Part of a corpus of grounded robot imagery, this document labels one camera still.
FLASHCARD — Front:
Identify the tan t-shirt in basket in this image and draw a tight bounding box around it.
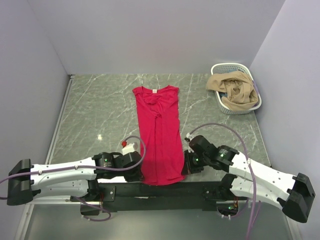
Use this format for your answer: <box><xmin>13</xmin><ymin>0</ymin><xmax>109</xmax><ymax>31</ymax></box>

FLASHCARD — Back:
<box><xmin>206</xmin><ymin>71</ymin><xmax>259</xmax><ymax>111</ymax></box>

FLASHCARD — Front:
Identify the aluminium frame rail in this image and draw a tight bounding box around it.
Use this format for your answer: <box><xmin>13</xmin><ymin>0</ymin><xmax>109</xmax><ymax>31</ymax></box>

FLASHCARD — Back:
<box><xmin>27</xmin><ymin>181</ymin><xmax>281</xmax><ymax>208</ymax></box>

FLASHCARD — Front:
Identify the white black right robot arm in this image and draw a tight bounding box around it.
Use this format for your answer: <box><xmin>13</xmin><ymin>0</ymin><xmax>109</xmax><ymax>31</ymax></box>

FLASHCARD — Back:
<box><xmin>181</xmin><ymin>134</ymin><xmax>316</xmax><ymax>223</ymax></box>

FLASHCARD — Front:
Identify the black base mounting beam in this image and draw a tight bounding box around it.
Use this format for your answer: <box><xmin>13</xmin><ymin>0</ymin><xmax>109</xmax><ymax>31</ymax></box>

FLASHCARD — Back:
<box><xmin>82</xmin><ymin>181</ymin><xmax>245</xmax><ymax>213</ymax></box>

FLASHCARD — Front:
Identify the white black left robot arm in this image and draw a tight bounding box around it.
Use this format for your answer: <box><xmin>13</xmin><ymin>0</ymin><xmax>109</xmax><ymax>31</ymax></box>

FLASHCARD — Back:
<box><xmin>4</xmin><ymin>151</ymin><xmax>145</xmax><ymax>206</ymax></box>

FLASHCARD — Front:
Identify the white perforated laundry basket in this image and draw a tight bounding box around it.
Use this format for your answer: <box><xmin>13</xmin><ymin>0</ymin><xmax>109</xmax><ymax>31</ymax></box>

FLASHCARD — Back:
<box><xmin>206</xmin><ymin>62</ymin><xmax>262</xmax><ymax>115</ymax></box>

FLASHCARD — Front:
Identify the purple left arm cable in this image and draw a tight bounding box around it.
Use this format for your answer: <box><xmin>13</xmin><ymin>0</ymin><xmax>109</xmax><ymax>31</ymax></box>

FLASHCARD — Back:
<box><xmin>0</xmin><ymin>135</ymin><xmax>147</xmax><ymax>222</ymax></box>

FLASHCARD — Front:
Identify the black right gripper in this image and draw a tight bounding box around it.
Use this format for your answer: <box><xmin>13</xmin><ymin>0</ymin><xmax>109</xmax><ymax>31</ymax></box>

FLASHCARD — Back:
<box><xmin>181</xmin><ymin>149</ymin><xmax>209</xmax><ymax>175</ymax></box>

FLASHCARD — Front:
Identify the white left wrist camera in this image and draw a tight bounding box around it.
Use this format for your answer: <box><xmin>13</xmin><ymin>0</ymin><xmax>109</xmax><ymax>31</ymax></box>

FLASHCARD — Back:
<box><xmin>121</xmin><ymin>141</ymin><xmax>139</xmax><ymax>155</ymax></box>

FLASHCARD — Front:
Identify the red t-shirt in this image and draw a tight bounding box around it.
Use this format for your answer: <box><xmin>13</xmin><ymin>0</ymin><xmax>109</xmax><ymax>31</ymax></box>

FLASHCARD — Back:
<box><xmin>132</xmin><ymin>85</ymin><xmax>185</xmax><ymax>186</ymax></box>

